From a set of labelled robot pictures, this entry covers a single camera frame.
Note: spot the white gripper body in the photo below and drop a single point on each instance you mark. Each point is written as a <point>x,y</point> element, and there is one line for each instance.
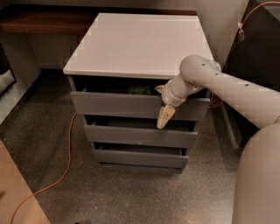
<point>169,95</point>

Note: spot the grey top drawer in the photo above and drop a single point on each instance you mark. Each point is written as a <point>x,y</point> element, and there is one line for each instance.
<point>135,105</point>

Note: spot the grey drawer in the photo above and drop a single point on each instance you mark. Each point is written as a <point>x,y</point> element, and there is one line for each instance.
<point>135,105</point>
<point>139,131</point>
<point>152,156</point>

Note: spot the green rice chip bag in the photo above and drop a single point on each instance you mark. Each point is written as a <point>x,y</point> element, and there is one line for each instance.
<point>139,90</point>

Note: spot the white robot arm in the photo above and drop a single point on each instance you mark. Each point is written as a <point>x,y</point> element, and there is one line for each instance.
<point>257,188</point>

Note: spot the grey drawer cabinet white top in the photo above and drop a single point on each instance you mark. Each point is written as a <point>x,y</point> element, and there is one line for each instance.
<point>120,50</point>

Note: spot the grey bottom drawer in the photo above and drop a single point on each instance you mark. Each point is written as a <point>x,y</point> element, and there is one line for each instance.
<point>152,156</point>

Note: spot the grey middle drawer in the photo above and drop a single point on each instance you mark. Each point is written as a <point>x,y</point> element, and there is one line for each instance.
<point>139,131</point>

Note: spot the dark framed object at left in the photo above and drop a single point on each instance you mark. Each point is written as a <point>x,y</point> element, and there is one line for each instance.
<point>7,77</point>

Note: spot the dark wooden shelf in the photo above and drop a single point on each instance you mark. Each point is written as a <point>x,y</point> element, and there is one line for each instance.
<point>64,20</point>

